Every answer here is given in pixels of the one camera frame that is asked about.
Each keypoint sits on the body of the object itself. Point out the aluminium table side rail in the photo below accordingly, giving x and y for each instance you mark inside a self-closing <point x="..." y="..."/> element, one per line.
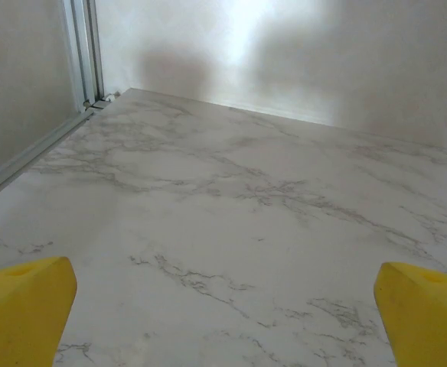
<point x="32" y="154"/>

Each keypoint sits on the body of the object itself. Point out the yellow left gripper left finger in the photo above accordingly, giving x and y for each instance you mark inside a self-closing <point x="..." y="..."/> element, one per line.
<point x="20" y="313"/>

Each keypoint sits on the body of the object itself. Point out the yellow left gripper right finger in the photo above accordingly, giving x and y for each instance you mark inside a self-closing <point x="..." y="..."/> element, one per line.
<point x="426" y="317"/>

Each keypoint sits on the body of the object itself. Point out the aluminium frame post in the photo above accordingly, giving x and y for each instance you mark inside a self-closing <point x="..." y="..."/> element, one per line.
<point x="83" y="49"/>

